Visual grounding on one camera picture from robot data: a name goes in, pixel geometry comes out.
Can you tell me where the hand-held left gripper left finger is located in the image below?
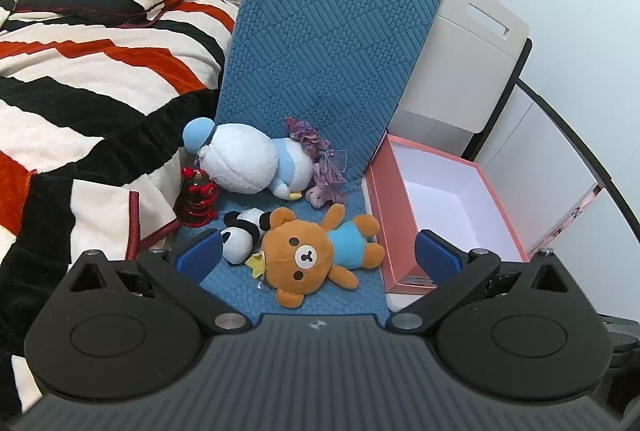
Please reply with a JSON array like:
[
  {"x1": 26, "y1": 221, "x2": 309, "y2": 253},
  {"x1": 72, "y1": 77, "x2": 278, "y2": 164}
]
[{"x1": 67, "y1": 227, "x2": 253, "y2": 332}]

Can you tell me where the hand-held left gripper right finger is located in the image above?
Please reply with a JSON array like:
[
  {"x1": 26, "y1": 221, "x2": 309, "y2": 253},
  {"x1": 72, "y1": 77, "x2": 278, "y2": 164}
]
[{"x1": 387, "y1": 229, "x2": 573, "y2": 333}]

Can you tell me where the pink cardboard box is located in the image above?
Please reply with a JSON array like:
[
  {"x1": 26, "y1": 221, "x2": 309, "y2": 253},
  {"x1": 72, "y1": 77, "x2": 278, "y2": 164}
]
[{"x1": 361, "y1": 134, "x2": 531, "y2": 312}]

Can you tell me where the white and blue plush duck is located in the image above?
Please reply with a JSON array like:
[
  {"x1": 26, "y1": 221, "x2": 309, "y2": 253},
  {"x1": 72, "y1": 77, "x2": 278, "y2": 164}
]
[{"x1": 182, "y1": 117, "x2": 316, "y2": 200}]

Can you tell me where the purple plush toy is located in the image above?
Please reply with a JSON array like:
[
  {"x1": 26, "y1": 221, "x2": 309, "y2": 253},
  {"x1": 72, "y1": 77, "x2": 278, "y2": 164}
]
[{"x1": 285, "y1": 116, "x2": 349, "y2": 210}]

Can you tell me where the panda plush toy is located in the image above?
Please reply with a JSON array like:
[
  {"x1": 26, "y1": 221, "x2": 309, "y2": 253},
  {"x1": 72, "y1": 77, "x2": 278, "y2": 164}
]
[{"x1": 220, "y1": 207, "x2": 273, "y2": 267}]

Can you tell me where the red metallic toy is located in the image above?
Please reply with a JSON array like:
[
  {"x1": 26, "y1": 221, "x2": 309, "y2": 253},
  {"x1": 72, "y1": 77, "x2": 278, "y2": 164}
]
[{"x1": 175, "y1": 166, "x2": 219, "y2": 226}]

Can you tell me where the brown bear plush toy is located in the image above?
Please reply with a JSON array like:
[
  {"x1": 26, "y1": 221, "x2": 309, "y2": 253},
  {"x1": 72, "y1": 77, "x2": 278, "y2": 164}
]
[{"x1": 245, "y1": 203, "x2": 386, "y2": 309}]

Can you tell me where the red black white striped blanket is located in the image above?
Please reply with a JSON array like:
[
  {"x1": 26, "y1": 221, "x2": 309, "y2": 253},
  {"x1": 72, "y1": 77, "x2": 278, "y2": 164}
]
[{"x1": 0, "y1": 0, "x2": 240, "y2": 412}]

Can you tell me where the blue textured cushion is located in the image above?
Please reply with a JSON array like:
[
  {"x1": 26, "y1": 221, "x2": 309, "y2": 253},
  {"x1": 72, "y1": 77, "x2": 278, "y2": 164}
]
[{"x1": 167, "y1": 0, "x2": 447, "y2": 329}]

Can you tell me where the black metal frame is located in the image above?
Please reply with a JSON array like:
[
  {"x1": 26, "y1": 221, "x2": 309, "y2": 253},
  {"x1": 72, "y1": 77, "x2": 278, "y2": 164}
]
[{"x1": 467, "y1": 38, "x2": 640, "y2": 237}]

